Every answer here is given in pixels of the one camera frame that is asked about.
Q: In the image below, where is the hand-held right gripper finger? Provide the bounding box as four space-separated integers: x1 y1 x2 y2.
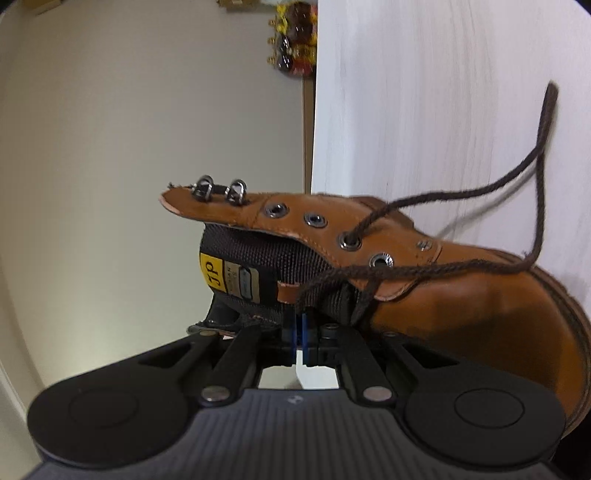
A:
300 309 462 407
139 307 302 407

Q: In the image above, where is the brown leather boot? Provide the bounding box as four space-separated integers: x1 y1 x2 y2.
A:
159 175 591 444

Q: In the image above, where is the dark brown shoelace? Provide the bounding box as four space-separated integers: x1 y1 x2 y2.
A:
295 80 560 326

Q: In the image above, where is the row of dark glass bottles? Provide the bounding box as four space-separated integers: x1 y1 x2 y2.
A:
265 0 320 80

